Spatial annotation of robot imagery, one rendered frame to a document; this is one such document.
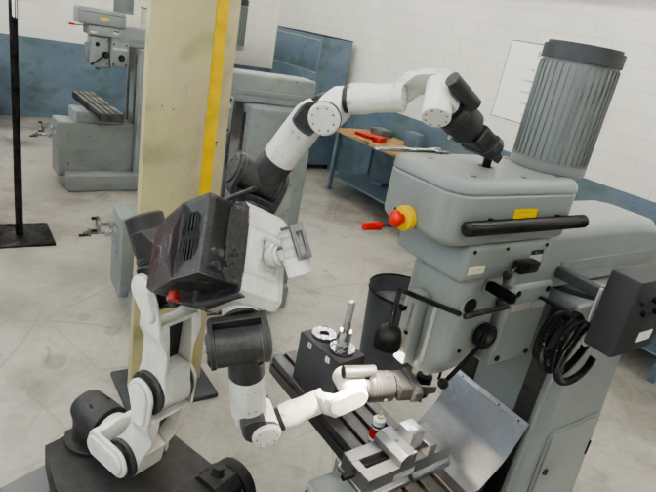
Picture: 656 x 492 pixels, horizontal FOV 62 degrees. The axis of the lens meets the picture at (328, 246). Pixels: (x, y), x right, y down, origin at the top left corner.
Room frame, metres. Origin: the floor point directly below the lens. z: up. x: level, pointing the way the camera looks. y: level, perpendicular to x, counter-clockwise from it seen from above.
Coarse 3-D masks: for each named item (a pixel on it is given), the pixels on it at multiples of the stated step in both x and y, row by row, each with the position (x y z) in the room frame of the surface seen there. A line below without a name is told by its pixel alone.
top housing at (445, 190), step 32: (416, 160) 1.29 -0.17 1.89; (448, 160) 1.36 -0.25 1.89; (480, 160) 1.45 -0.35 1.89; (416, 192) 1.24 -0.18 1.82; (448, 192) 1.18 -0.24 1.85; (480, 192) 1.18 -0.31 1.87; (512, 192) 1.25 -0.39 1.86; (544, 192) 1.32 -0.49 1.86; (576, 192) 1.41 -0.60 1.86; (416, 224) 1.22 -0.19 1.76; (448, 224) 1.17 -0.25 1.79
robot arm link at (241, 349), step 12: (216, 336) 1.09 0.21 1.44; (228, 336) 1.09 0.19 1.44; (240, 336) 1.10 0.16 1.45; (252, 336) 1.10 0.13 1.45; (216, 348) 1.07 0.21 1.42; (228, 348) 1.07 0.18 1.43; (240, 348) 1.08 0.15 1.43; (252, 348) 1.09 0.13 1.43; (216, 360) 1.07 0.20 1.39; (228, 360) 1.07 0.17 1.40; (240, 360) 1.08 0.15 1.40; (252, 360) 1.09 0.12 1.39; (228, 372) 1.12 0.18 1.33; (240, 372) 1.09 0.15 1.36; (252, 372) 1.10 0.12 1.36; (264, 372) 1.13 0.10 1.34; (240, 384) 1.10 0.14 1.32; (252, 384) 1.10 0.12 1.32
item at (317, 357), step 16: (304, 336) 1.71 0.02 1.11; (320, 336) 1.70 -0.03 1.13; (336, 336) 1.72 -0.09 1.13; (304, 352) 1.70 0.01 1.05; (320, 352) 1.64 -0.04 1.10; (336, 352) 1.61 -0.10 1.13; (352, 352) 1.63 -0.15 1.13; (304, 368) 1.69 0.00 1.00; (320, 368) 1.63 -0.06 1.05; (336, 368) 1.58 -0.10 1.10; (304, 384) 1.68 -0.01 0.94; (320, 384) 1.62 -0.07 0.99
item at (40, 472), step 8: (32, 472) 1.56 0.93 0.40; (40, 472) 1.56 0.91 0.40; (16, 480) 1.51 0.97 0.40; (24, 480) 1.52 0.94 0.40; (32, 480) 1.52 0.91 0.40; (40, 480) 1.53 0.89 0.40; (0, 488) 1.46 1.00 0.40; (8, 488) 1.47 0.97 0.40; (16, 488) 1.48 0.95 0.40; (24, 488) 1.48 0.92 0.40; (32, 488) 1.49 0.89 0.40; (40, 488) 1.50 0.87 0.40; (48, 488) 1.50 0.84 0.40
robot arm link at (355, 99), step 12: (348, 84) 1.32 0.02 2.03; (360, 84) 1.31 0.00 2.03; (372, 84) 1.31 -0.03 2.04; (384, 84) 1.30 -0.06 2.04; (324, 96) 1.31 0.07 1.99; (336, 96) 1.30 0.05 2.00; (348, 96) 1.29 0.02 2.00; (360, 96) 1.29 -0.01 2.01; (372, 96) 1.28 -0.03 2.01; (384, 96) 1.28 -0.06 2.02; (348, 108) 1.30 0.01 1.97; (360, 108) 1.29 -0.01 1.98; (372, 108) 1.29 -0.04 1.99; (384, 108) 1.28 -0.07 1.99
